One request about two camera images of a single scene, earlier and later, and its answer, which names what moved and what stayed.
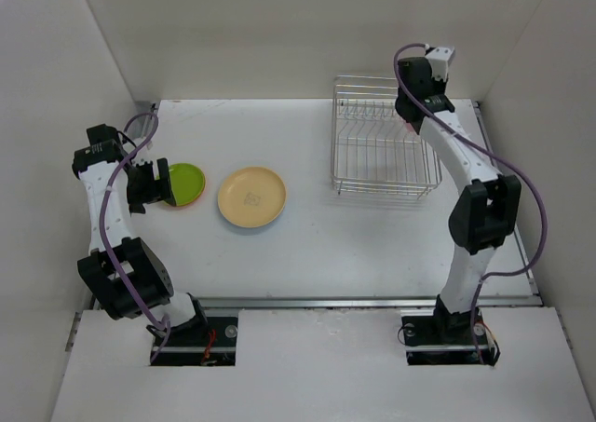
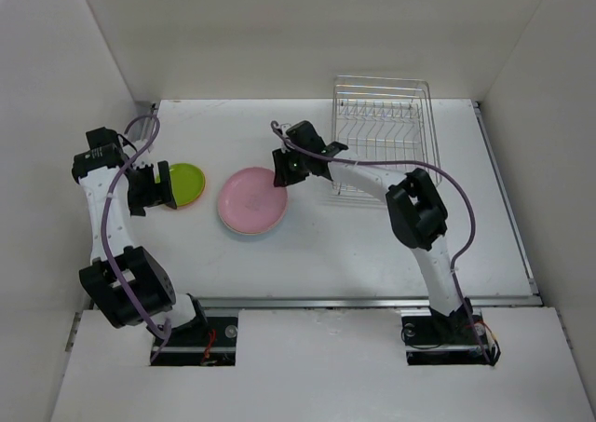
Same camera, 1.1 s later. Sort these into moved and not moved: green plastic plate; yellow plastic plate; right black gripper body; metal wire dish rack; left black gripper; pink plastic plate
Moved: right black gripper body; yellow plastic plate; pink plastic plate
Not moved: green plastic plate; left black gripper; metal wire dish rack
